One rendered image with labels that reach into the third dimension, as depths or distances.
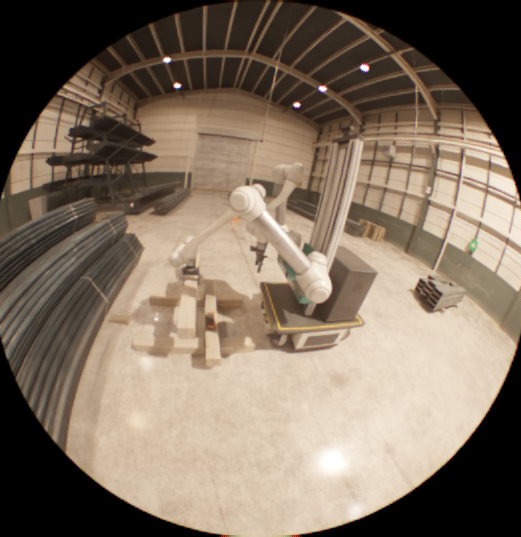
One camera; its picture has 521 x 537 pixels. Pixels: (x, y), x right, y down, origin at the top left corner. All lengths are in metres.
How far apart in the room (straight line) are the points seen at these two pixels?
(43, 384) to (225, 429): 1.15
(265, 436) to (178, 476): 0.61
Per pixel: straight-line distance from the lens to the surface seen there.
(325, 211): 1.50
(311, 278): 0.95
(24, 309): 1.33
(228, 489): 1.29
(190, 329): 1.06
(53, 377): 1.37
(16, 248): 1.81
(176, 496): 1.33
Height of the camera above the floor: 1.28
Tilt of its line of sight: 27 degrees down
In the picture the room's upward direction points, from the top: 11 degrees clockwise
